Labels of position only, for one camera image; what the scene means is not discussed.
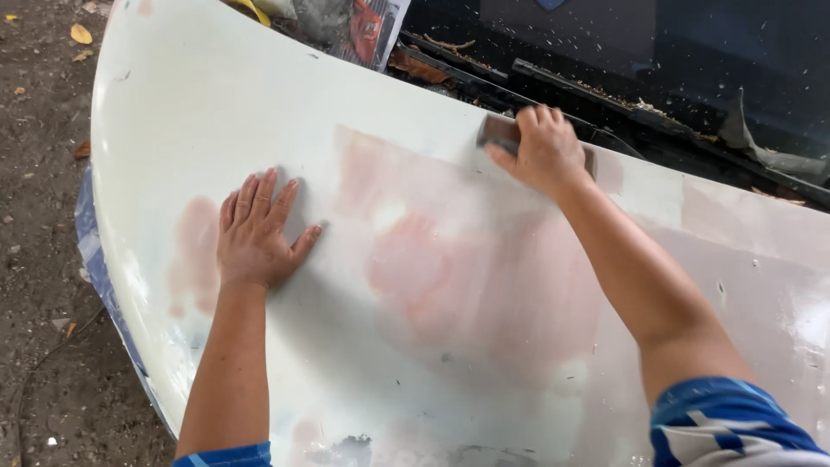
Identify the person's left hand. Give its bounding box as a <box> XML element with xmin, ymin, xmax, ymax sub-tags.
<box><xmin>216</xmin><ymin>167</ymin><xmax>323</xmax><ymax>291</ymax></box>

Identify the person's right hand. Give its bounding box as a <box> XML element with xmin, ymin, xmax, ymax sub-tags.
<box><xmin>485</xmin><ymin>106</ymin><xmax>587</xmax><ymax>198</ymax></box>

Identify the black windshield wiper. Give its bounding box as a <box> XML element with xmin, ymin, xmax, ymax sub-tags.
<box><xmin>512</xmin><ymin>58</ymin><xmax>830</xmax><ymax>208</ymax></box>
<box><xmin>396</xmin><ymin>31</ymin><xmax>649</xmax><ymax>162</ymax></box>

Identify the dusty car windshield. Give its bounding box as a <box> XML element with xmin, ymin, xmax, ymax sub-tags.
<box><xmin>402</xmin><ymin>0</ymin><xmax>830</xmax><ymax>163</ymax></box>

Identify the blue masking film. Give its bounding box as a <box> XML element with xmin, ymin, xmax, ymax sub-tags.
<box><xmin>74</xmin><ymin>162</ymin><xmax>179</xmax><ymax>442</ymax></box>

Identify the white primed car hood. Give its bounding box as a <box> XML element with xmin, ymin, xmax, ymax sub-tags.
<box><xmin>89</xmin><ymin>0</ymin><xmax>830</xmax><ymax>467</ymax></box>

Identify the grey masking paper scrap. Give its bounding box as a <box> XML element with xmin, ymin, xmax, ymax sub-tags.
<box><xmin>718</xmin><ymin>87</ymin><xmax>830</xmax><ymax>186</ymax></box>

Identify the crumpled newspaper masking sheet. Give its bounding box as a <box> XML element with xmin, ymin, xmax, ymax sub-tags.
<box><xmin>259</xmin><ymin>0</ymin><xmax>412</xmax><ymax>72</ymax></box>

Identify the blue and white shirt sleeve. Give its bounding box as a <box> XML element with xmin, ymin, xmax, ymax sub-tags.
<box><xmin>650</xmin><ymin>377</ymin><xmax>830</xmax><ymax>467</ymax></box>

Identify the yellow strap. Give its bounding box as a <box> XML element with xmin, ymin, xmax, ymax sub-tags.
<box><xmin>230</xmin><ymin>0</ymin><xmax>272</xmax><ymax>28</ymax></box>

